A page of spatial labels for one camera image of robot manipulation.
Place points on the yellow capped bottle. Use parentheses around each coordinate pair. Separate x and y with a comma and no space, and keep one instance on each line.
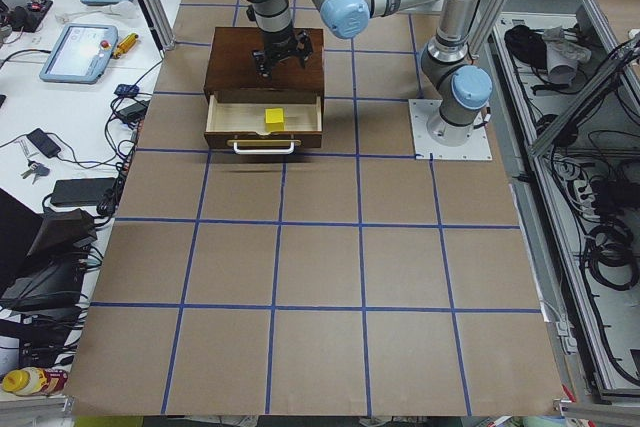
(32,381)

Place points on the yellow block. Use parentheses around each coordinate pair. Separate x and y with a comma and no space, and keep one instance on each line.
(274,119)

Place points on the yellow screwdriver tool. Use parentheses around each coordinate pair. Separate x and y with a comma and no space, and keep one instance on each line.
(125,45)

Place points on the black phone on table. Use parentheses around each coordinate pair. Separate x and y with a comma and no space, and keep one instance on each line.
(43,143)

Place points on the dark wooden drawer cabinet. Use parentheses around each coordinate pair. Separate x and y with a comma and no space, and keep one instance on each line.
(232,76)

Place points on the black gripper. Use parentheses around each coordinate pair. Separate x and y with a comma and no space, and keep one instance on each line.
(275,45)

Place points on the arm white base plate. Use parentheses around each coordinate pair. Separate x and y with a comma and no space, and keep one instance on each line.
(433,139)

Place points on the near blue teach pendant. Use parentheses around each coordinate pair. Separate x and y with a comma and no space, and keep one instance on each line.
(81,54)

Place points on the light wood drawer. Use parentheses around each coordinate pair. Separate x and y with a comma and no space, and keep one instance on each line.
(245,120)

